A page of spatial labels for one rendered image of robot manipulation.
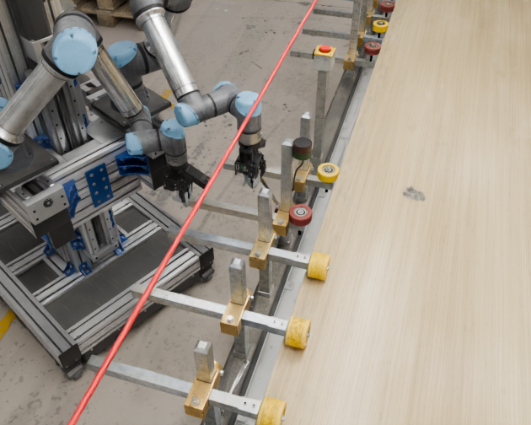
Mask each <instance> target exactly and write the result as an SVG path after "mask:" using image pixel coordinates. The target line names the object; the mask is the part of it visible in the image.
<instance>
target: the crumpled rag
mask: <svg viewBox="0 0 531 425"><path fill-rule="evenodd" d="M402 193H403V195H404V196H406V197H407V198H409V200H412V199H414V200H416V201H422V202H424V201H425V199H426V197H425V196H424V193H423V192H422V191H418V190H417V189H416V188H415V187H414V186H411V187H408V186H407V187H406V191H402Z"/></svg>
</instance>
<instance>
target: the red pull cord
mask: <svg viewBox="0 0 531 425"><path fill-rule="evenodd" d="M317 1H318V0H314V1H313V3H312V4H311V6H310V8H309V10H308V12H307V13H306V15H305V16H304V18H303V20H302V22H301V24H300V25H299V26H298V29H297V30H296V32H295V34H294V36H293V37H292V39H291V40H290V42H289V44H288V46H287V48H286V50H285V51H284V52H283V54H282V56H281V58H280V60H279V61H278V63H277V65H276V66H275V68H274V70H273V72H272V73H271V75H270V77H269V78H268V80H267V82H266V83H265V86H264V87H263V89H262V90H261V92H260V94H259V96H258V97H257V99H256V101H255V102H254V104H253V106H252V107H251V109H250V111H249V113H248V115H247V116H246V118H245V119H244V122H243V123H242V125H241V127H240V128H239V130H238V132H237V133H236V135H235V137H234V139H233V141H232V142H231V143H230V145H229V147H228V149H227V151H226V153H225V154H224V155H223V158H222V159H221V161H220V163H219V164H218V166H217V168H216V169H215V171H214V173H213V175H212V177H211V179H210V180H209V181H208V183H207V185H206V187H205V189H204V190H203V192H202V194H201V195H200V197H199V199H198V200H197V202H196V204H195V206H194V207H193V209H192V210H191V212H190V215H189V216H188V218H187V219H186V220H185V223H184V225H183V226H182V228H181V230H180V231H179V233H178V235H177V236H176V238H175V240H174V242H173V244H172V245H171V246H170V248H169V251H168V252H167V254H166V256H165V257H164V259H163V261H162V262H161V264H160V266H159V267H158V270H157V271H156V272H155V274H154V276H153V278H152V280H151V282H150V283H149V284H148V286H147V288H146V290H145V292H144V293H143V295H142V297H141V298H140V300H139V302H138V303H137V306H136V308H135V309H134V310H133V312H132V313H131V316H130V318H129V319H128V321H127V322H126V324H125V326H124V328H123V329H122V331H121V333H120V335H119V336H118V338H117V339H116V341H115V344H114V345H113V347H112V348H111V349H110V352H109V354H108V355H107V357H106V359H105V360H104V362H103V364H102V365H101V367H100V369H99V371H98V373H97V374H96V375H95V377H94V379H93V381H92V383H91V385H90V386H89V388H88V390H87V391H86V393H85V395H84V396H83V399H82V400H81V401H80V403H79V405H78V407H77V409H76V411H75V412H74V413H73V415H72V417H71V419H70V421H69V422H68V424H67V425H75V424H76V423H77V421H78V419H79V418H80V416H81V414H82V412H83V410H84V408H85V407H86V405H87V404H88V402H89V400H90V398H91V396H92V394H93V393H94V391H95V389H96V388H97V386H98V384H99V382H100V381H101V379H102V377H103V376H104V374H105V371H106V370H107V368H108V367H109V365H110V363H111V361H112V359H113V358H114V356H115V354H116V353H117V351H118V349H119V347H120V346H121V343H122V342H123V341H124V339H125V337H126V335H127V333H128V331H129V330H130V329H131V326H132V324H133V323H134V321H135V319H136V318H137V316H138V314H139V312H140V311H141V309H142V306H143V305H144V304H145V302H146V300H147V299H148V296H149V294H150V293H151V292H152V290H153V288H154V286H155V284H156V282H157V281H158V279H159V277H160V276H161V274H162V272H163V270H164V268H165V267H166V265H167V264H168V262H169V259H170V258H171V256H172V255H173V253H174V251H175V249H176V247H177V246H178V244H179V242H180V241H181V239H182V237H183V235H184V233H185V231H186V230H187V228H188V227H189V225H190V222H191V221H192V219H193V217H194V216H195V215H196V212H197V210H198V209H199V207H200V205H201V204H202V202H203V200H204V198H205V197H206V195H207V193H208V192H209V190H210V188H211V186H212V184H213V182H214V180H215V179H216V178H217V175H218V174H219V172H220V170H221V168H222V167H223V165H224V163H225V162H226V160H227V158H228V156H229V154H230V153H231V151H232V150H233V147H234V145H235V144H236V142H237V141H238V139H239V137H240V135H241V133H242V132H243V130H244V128H245V127H246V125H247V123H248V121H249V119H250V117H251V116H252V115H253V113H254V111H255V109H256V107H257V105H258V104H259V103H260V100H261V98H262V97H263V95H264V93H265V91H266V90H267V88H268V86H269V85H270V83H271V80H272V79H273V78H274V76H275V74H276V72H277V70H278V68H279V67H280V66H281V64H282V62H283V60H284V58H285V56H286V55H287V53H288V51H289V50H290V48H291V46H292V44H293V42H294V41H295V39H296V38H297V36H298V33H299V32H300V30H301V28H302V27H303V25H304V23H305V21H306V20H307V18H308V16H309V15H310V13H311V11H312V9H313V8H314V5H315V4H316V3H317Z"/></svg>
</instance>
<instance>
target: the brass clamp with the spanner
mask: <svg viewBox="0 0 531 425"><path fill-rule="evenodd" d="M279 218H281V219H282V220H283V224H278V223H277V221H278V219H279ZM272 229H274V230H275V231H276V234H277V235H281V236H285V237H286V236H287V232H288V230H289V212H285V211H281V206H280V207H279V209H278V212H277V214H276V217H275V219H274V222H273V224H272Z"/></svg>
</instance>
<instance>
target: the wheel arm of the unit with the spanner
mask: <svg viewBox="0 0 531 425"><path fill-rule="evenodd" d="M198 199H199V197H197V196H191V197H190V199H189V201H188V203H189V207H194V206H195V204H196V202H197V200H198ZM199 209H202V210H207V211H210V212H215V213H222V214H226V215H230V216H235V217H238V218H246V219H249V220H254V221H258V209H254V208H250V207H242V206H238V205H234V204H230V203H226V202H218V201H214V200H210V199H206V198H204V200H203V202H202V204H201V205H200V207H199ZM289 228H290V229H296V230H300V231H303V232H304V230H305V228H306V226H302V227H299V226H295V225H293V224H292V223H291V222H290V221H289Z"/></svg>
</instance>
